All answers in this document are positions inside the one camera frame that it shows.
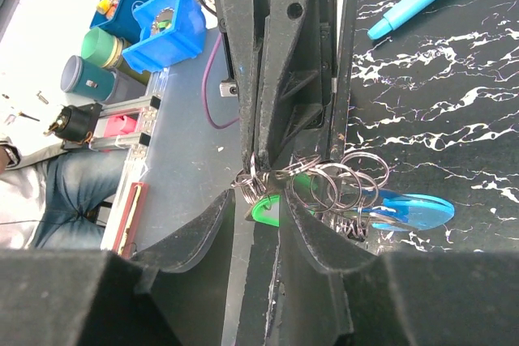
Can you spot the green tagged key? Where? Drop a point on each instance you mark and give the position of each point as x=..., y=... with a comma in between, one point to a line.
x=265, y=210

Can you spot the dark blue plastic bin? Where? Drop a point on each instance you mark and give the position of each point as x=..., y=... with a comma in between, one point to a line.
x=120, y=22

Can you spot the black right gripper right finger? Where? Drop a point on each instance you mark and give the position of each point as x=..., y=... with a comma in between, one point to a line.
x=337, y=293

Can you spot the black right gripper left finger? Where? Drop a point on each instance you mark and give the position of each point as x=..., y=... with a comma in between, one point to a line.
x=172, y=293

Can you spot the teal cylindrical can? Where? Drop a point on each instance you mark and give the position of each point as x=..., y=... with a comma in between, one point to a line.
x=86, y=79

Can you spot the red flat tool case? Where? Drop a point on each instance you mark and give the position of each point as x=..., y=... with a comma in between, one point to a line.
x=124, y=242

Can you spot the green tape roll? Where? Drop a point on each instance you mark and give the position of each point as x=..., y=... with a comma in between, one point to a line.
x=105, y=50

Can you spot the seated person in jeans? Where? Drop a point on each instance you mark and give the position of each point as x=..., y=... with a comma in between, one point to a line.
x=47, y=195

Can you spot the aluminium rail frame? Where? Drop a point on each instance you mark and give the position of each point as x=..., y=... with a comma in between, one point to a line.
x=128, y=126

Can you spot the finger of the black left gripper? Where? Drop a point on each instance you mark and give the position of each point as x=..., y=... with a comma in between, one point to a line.
x=297, y=77
x=243, y=24

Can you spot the blue tagged key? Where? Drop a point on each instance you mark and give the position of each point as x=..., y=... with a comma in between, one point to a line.
x=407, y=212

